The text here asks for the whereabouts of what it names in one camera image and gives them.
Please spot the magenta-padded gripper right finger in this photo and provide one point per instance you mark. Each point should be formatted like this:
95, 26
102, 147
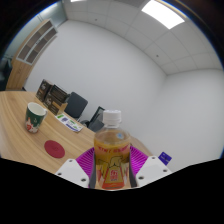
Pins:
150, 170

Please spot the green and white mug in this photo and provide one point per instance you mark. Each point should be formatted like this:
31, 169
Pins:
34, 117

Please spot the round red coaster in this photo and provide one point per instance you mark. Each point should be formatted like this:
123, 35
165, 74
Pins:
54, 148

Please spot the black office chair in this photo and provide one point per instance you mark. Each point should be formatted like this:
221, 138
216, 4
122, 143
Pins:
95, 120
76, 105

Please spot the small blue card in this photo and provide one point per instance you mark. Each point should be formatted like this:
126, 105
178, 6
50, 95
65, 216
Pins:
165, 158

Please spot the tall wooden shelf cabinet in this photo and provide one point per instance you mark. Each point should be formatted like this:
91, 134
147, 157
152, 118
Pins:
29, 53

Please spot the yellow tea drink bottle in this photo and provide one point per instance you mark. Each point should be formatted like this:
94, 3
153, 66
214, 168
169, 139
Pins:
111, 150

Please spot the dark cardboard box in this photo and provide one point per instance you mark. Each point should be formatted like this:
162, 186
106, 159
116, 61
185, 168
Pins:
43, 90
56, 99

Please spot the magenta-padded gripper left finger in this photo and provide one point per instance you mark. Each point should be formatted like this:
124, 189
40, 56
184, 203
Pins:
74, 171

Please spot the white and green leaflet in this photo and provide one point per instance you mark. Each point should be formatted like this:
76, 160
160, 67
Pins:
69, 122

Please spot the rectangular ceiling light panel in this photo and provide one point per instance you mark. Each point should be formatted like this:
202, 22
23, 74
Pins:
162, 13

